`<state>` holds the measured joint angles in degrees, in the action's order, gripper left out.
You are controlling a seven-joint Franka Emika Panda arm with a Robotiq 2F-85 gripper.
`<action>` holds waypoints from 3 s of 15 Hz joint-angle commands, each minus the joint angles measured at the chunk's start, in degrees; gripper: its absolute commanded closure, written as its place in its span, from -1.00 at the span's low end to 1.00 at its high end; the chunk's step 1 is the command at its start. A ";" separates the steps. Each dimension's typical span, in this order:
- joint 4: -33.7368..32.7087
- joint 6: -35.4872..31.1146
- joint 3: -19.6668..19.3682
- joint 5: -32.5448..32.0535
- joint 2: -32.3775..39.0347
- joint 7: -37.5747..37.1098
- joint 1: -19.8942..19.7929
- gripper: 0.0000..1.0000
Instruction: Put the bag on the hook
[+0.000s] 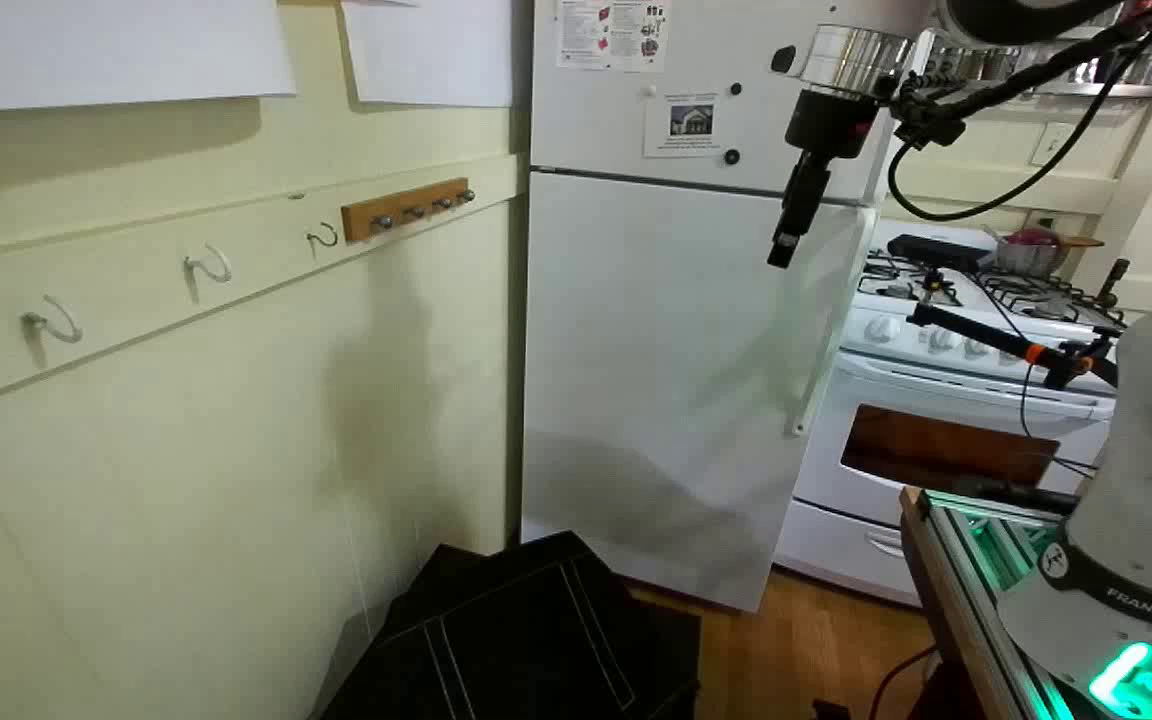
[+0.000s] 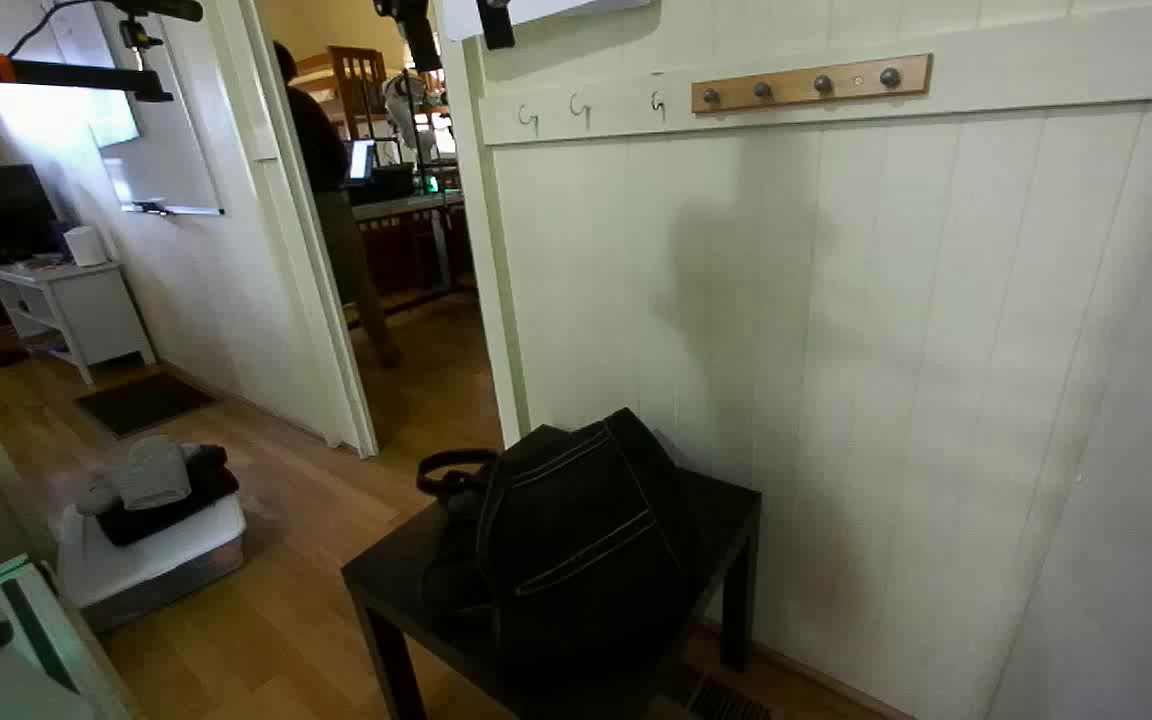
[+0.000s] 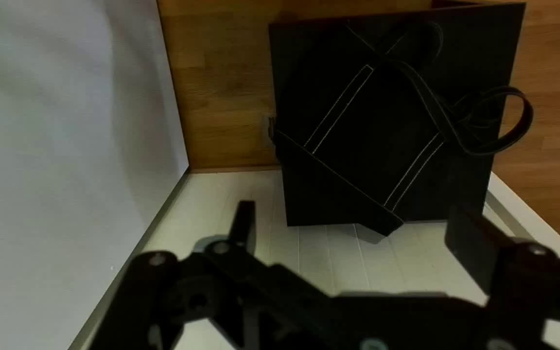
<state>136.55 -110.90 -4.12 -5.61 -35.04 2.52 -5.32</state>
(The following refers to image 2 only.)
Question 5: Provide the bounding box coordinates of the dark wooden counter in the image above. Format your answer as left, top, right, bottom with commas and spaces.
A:
350, 182, 468, 307

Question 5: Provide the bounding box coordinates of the black stereo camera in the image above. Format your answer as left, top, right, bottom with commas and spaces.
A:
104, 0, 207, 23

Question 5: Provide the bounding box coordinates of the dark floor mat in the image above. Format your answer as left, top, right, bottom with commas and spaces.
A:
74, 367, 222, 439

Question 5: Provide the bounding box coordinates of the white storage bin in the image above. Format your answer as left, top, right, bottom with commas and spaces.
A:
49, 486, 253, 630

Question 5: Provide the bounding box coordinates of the wooden chair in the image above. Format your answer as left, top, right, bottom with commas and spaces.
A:
324, 42, 391, 145

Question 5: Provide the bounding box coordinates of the small white box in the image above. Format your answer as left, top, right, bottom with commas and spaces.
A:
60, 218, 118, 266

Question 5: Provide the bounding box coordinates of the black stitched tote bag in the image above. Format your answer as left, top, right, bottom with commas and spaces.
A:
412, 404, 713, 675

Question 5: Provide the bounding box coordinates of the black square side table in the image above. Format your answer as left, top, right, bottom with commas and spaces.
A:
340, 464, 769, 720

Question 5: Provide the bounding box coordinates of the wooden peg rack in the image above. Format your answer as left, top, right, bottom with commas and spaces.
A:
689, 52, 935, 121

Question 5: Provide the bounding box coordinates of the small white cabinet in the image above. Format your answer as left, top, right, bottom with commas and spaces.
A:
0, 252, 162, 388

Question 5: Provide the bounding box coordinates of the black folded cloth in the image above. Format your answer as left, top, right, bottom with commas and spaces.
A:
91, 439, 245, 546

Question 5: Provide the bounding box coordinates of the grey folded cloth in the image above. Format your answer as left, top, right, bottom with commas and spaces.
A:
77, 431, 197, 518

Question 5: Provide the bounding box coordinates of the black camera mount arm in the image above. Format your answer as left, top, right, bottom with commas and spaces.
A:
0, 49, 179, 106

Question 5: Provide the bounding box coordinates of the black monitor screen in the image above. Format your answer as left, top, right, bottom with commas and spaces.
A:
0, 160, 70, 273

